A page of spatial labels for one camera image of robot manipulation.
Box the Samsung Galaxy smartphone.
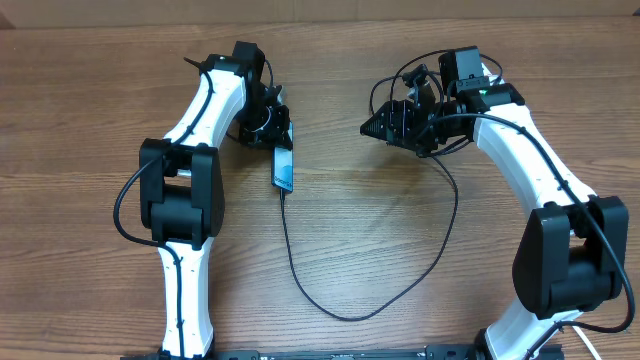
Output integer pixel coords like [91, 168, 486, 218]
[271, 147, 294, 193]

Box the black USB charging cable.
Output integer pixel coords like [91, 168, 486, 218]
[278, 48, 505, 323]

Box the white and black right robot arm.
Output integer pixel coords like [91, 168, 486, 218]
[360, 46, 636, 359]

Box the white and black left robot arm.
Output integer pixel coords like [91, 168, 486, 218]
[139, 41, 293, 359]

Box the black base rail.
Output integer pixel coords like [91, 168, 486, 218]
[119, 342, 566, 360]

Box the white power strip cord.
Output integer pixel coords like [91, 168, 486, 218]
[569, 324, 604, 360]

